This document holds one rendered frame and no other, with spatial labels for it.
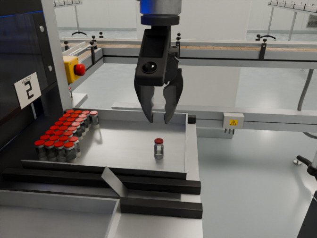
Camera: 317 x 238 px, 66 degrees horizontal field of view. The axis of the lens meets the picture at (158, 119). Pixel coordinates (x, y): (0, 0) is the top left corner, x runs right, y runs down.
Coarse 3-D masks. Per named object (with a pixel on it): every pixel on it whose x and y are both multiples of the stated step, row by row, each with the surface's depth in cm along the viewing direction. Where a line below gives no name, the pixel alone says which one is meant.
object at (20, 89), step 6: (24, 78) 55; (30, 78) 58; (36, 78) 60; (18, 84) 53; (24, 84) 55; (36, 84) 60; (18, 90) 54; (24, 90) 56; (36, 90) 60; (18, 96) 54; (24, 96) 56; (36, 96) 60; (24, 102) 56; (30, 102) 58
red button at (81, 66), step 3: (78, 66) 78; (81, 66) 79; (84, 66) 81; (75, 69) 78; (78, 69) 78; (81, 69) 79; (84, 69) 80; (78, 72) 79; (81, 72) 79; (84, 72) 81; (78, 75) 80; (81, 75) 80
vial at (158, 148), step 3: (156, 144) 55; (159, 144) 54; (162, 144) 55; (156, 147) 55; (159, 147) 55; (162, 147) 55; (156, 150) 55; (159, 150) 55; (162, 150) 55; (156, 153) 56; (159, 153) 55; (162, 153) 56; (156, 156) 56; (159, 156) 56; (162, 156) 56; (159, 159) 56
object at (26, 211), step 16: (0, 192) 43; (16, 192) 43; (32, 192) 43; (0, 208) 44; (16, 208) 44; (32, 208) 44; (48, 208) 44; (64, 208) 43; (80, 208) 43; (96, 208) 42; (112, 208) 42; (0, 224) 41; (16, 224) 41; (32, 224) 41; (48, 224) 41; (64, 224) 41; (80, 224) 41; (96, 224) 41; (112, 224) 37
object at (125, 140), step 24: (120, 120) 73; (144, 120) 72; (96, 144) 62; (120, 144) 62; (144, 144) 62; (168, 144) 62; (24, 168) 51; (48, 168) 51; (72, 168) 50; (96, 168) 49; (120, 168) 49; (144, 168) 54; (168, 168) 54
